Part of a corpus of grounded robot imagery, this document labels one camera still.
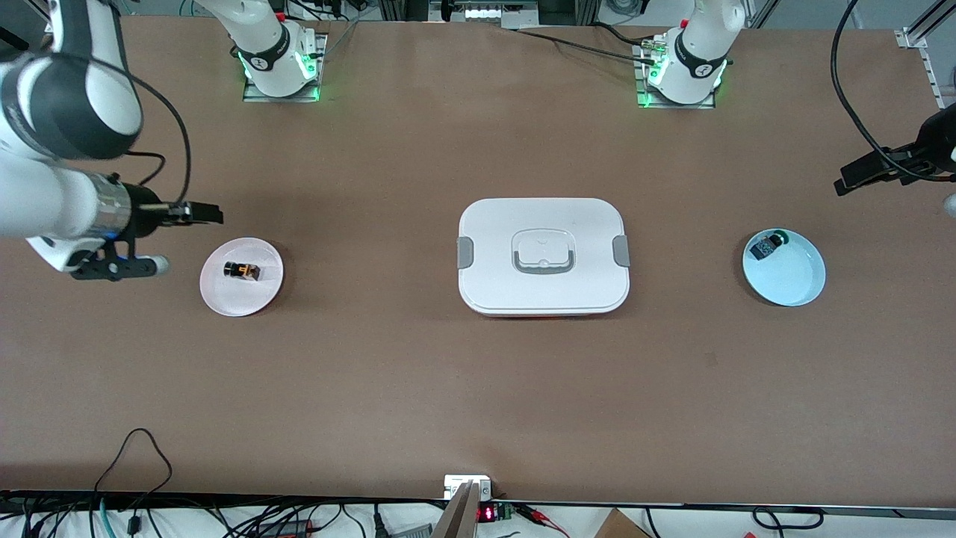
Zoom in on grey camera stand bracket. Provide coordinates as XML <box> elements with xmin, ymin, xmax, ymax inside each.
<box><xmin>442</xmin><ymin>474</ymin><xmax>494</xmax><ymax>538</ymax></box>

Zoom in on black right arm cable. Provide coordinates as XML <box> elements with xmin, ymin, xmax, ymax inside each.
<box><xmin>75</xmin><ymin>52</ymin><xmax>191</xmax><ymax>206</ymax></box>

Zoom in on thin black looped cable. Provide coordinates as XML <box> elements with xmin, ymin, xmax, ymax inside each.
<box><xmin>93</xmin><ymin>427</ymin><xmax>174</xmax><ymax>516</ymax></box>

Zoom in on silver aluminium frame profile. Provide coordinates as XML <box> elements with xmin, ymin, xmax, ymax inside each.
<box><xmin>895</xmin><ymin>0</ymin><xmax>956</xmax><ymax>146</ymax></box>

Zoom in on white lunch box grey clips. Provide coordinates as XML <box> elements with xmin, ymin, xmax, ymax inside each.
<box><xmin>456</xmin><ymin>197</ymin><xmax>631</xmax><ymax>318</ymax></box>

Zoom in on pink round plate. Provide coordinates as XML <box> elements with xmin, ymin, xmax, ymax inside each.
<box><xmin>199</xmin><ymin>237</ymin><xmax>285</xmax><ymax>318</ymax></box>

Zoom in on brown cardboard piece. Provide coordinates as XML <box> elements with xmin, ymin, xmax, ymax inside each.
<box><xmin>594</xmin><ymin>508</ymin><xmax>652</xmax><ymax>538</ymax></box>

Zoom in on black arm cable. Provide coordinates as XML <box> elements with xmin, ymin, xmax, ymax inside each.
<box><xmin>75</xmin><ymin>52</ymin><xmax>191</xmax><ymax>206</ymax></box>
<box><xmin>831</xmin><ymin>0</ymin><xmax>956</xmax><ymax>182</ymax></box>

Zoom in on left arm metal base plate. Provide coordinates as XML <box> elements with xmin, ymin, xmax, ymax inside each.
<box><xmin>635</xmin><ymin>41</ymin><xmax>718</xmax><ymax>111</ymax></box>

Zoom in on light blue round plate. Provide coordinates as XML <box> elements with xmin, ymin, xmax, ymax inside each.
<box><xmin>742</xmin><ymin>228</ymin><xmax>827</xmax><ymax>307</ymax></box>

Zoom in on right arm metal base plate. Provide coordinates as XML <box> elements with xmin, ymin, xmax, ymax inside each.
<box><xmin>243</xmin><ymin>34</ymin><xmax>328</xmax><ymax>103</ymax></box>

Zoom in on bright white lit device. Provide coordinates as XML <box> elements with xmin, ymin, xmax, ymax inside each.
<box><xmin>429</xmin><ymin>0</ymin><xmax>540</xmax><ymax>29</ymax></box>

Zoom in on black cable bundle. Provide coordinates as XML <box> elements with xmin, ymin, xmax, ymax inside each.
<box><xmin>515</xmin><ymin>22</ymin><xmax>662</xmax><ymax>68</ymax></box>

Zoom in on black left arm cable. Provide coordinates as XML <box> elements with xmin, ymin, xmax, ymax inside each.
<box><xmin>831</xmin><ymin>0</ymin><xmax>956</xmax><ymax>182</ymax></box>

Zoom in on red clip wires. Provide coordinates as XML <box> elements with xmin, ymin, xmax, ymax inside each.
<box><xmin>515</xmin><ymin>504</ymin><xmax>570</xmax><ymax>537</ymax></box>

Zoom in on thick black cable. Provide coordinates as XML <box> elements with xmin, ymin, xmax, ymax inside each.
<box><xmin>751</xmin><ymin>507</ymin><xmax>826</xmax><ymax>531</ymax></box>

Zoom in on green and black switch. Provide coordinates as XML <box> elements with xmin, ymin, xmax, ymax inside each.
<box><xmin>749</xmin><ymin>232</ymin><xmax>791</xmax><ymax>261</ymax></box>

